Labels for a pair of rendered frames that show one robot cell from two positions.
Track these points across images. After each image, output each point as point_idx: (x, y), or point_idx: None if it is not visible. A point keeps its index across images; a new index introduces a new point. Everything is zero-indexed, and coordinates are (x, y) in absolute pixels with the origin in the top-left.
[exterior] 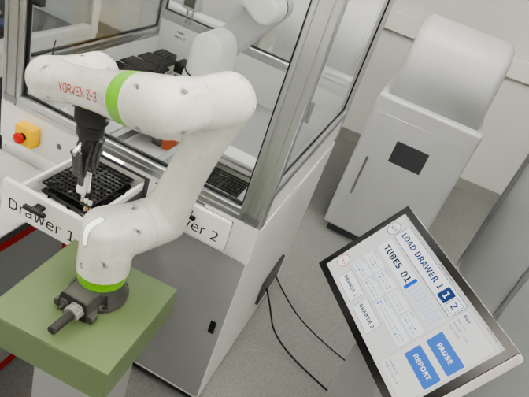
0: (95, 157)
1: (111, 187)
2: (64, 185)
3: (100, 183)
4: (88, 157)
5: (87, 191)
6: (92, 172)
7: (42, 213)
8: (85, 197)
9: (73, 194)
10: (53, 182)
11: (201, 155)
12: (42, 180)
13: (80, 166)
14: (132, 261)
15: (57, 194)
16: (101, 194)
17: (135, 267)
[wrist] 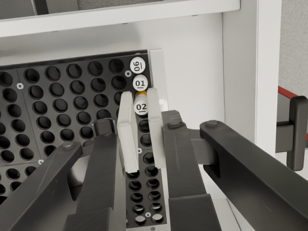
0: (55, 197)
1: (2, 91)
2: (129, 180)
3: (22, 130)
4: (175, 196)
5: (131, 97)
6: (115, 126)
7: (301, 111)
8: (118, 103)
9: (142, 132)
10: (145, 206)
11: None
12: (138, 228)
13: (258, 159)
14: (24, 13)
15: (147, 170)
16: (63, 79)
17: (26, 4)
